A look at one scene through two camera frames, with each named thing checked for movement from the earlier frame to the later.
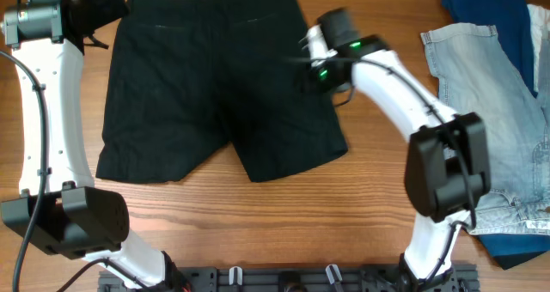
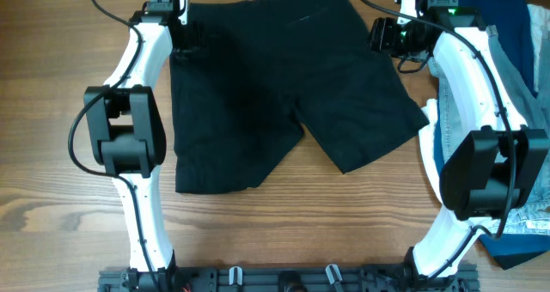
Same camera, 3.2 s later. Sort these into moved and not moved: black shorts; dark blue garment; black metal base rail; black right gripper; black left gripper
Moved: black right gripper; black left gripper; black shorts
Not moved: dark blue garment; black metal base rail
